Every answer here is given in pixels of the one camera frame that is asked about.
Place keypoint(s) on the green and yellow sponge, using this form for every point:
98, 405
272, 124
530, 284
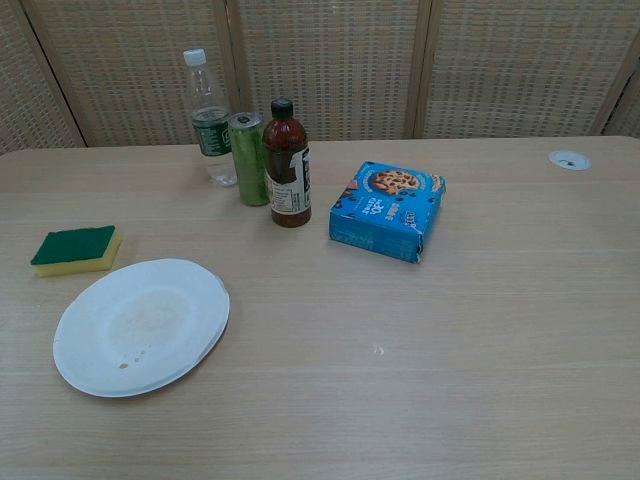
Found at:
75, 245

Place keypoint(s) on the white paper plate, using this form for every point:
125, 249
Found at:
140, 325

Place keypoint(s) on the blue cookie box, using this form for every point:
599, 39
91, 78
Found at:
385, 210

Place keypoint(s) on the dark sauce bottle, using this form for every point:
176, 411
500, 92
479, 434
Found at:
285, 165

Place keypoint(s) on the green drink can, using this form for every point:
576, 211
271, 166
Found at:
248, 165

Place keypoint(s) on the clear plastic water bottle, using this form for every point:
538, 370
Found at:
210, 135

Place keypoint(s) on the woven folding screen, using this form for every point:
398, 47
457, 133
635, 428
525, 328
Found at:
330, 65

